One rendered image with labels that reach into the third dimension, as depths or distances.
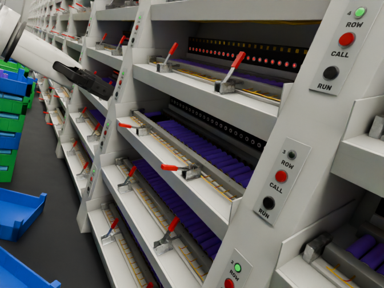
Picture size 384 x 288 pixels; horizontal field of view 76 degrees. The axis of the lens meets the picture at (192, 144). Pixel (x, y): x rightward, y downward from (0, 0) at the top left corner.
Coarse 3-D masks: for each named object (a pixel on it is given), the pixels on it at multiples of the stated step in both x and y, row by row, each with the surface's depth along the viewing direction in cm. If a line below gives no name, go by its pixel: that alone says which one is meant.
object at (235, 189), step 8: (136, 112) 86; (144, 120) 79; (160, 128) 73; (160, 136) 71; (168, 136) 68; (176, 144) 64; (184, 152) 61; (192, 152) 60; (192, 160) 58; (200, 160) 56; (208, 168) 53; (216, 168) 53; (208, 176) 53; (216, 176) 51; (224, 176) 51; (224, 184) 49; (232, 184) 48; (224, 192) 48; (232, 192) 48; (240, 192) 46
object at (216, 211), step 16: (128, 112) 88; (144, 112) 89; (128, 128) 78; (208, 128) 74; (144, 144) 68; (160, 144) 69; (240, 144) 63; (160, 160) 60; (176, 160) 61; (176, 176) 54; (176, 192) 56; (192, 192) 50; (208, 192) 49; (192, 208) 51; (208, 208) 45; (224, 208) 45; (208, 224) 47; (224, 224) 42
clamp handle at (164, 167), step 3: (162, 165) 49; (165, 165) 49; (168, 165) 50; (171, 165) 51; (174, 165) 51; (189, 165) 53; (162, 168) 49; (165, 168) 49; (168, 168) 49; (171, 168) 50; (174, 168) 50; (177, 168) 50; (180, 168) 51; (183, 168) 52; (186, 168) 53; (189, 168) 53
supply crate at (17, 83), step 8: (8, 72) 110; (0, 80) 94; (8, 80) 95; (16, 80) 113; (24, 80) 110; (32, 80) 101; (0, 88) 95; (8, 88) 96; (16, 88) 98; (24, 88) 100; (24, 96) 101
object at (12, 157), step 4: (12, 152) 106; (16, 152) 107; (0, 156) 104; (4, 156) 105; (8, 156) 106; (12, 156) 107; (16, 156) 108; (0, 160) 105; (4, 160) 106; (8, 160) 107; (12, 160) 108; (0, 164) 105; (4, 164) 106; (8, 164) 107; (12, 164) 108
